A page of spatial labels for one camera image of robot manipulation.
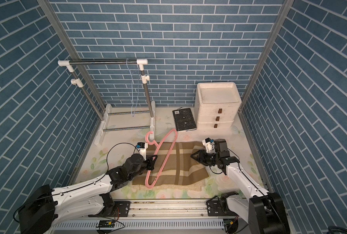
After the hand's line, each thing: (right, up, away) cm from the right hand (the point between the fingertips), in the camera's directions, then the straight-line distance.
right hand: (194, 157), depth 82 cm
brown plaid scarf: (-14, -5, +5) cm, 15 cm away
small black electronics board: (-45, -31, -10) cm, 56 cm away
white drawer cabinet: (+15, +31, +7) cm, 35 cm away
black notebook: (-5, +21, +29) cm, 36 cm away
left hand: (-18, 0, -2) cm, 18 cm away
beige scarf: (-8, -17, -2) cm, 18 cm away
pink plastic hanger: (-21, +6, +1) cm, 22 cm away
